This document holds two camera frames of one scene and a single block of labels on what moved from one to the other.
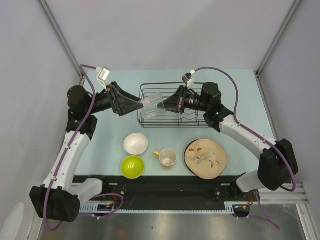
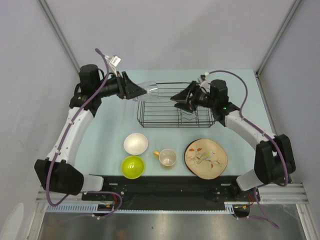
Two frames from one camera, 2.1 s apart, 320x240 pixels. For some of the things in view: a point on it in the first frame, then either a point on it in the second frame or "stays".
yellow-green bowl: [132, 167] stays
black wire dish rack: [190, 118] stays
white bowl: [136, 143] stays
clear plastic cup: [150, 105] -> [152, 93]
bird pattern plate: [207, 158] stays
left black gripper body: [110, 99] -> [118, 87]
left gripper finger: [127, 94] -> [132, 89]
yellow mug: [167, 157] stays
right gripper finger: [170, 104] -> [183, 95]
